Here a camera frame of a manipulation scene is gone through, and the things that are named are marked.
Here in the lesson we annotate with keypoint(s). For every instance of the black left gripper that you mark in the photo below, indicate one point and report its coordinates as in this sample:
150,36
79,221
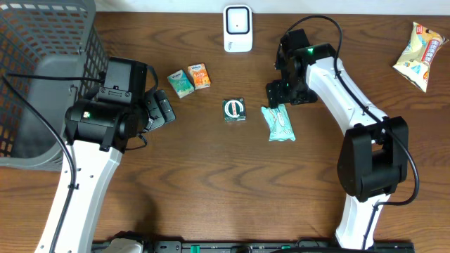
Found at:
160,108

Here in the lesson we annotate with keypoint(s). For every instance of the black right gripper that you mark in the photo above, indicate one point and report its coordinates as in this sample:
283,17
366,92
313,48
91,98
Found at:
275,94

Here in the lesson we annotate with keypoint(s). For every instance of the green Kleenex tissue pack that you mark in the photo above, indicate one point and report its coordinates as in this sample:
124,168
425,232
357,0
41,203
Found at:
181,83

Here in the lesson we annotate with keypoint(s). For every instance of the teal wet wipes pack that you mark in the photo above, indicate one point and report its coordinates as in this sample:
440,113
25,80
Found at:
279,123

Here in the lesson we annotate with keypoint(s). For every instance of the dark green Zam-Buk tin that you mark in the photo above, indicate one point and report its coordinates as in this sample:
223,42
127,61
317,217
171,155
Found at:
234,109

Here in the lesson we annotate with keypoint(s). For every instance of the orange Kleenex tissue pack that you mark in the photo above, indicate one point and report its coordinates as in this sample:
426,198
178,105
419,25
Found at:
199,75

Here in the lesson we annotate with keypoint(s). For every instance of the yellow snack chip bag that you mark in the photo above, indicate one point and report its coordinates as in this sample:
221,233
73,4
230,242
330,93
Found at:
415,60

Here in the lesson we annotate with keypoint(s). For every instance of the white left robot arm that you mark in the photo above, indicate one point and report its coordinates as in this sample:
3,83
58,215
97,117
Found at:
97,131

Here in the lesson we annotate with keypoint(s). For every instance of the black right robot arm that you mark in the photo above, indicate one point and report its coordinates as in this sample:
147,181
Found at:
371,163

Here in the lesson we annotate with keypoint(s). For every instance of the white barcode scanner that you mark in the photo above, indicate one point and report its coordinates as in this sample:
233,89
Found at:
238,32

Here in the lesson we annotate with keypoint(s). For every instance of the grey plastic mesh basket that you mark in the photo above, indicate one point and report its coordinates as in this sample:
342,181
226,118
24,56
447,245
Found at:
52,55

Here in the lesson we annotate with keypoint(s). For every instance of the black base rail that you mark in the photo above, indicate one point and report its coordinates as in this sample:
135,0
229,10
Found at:
134,242

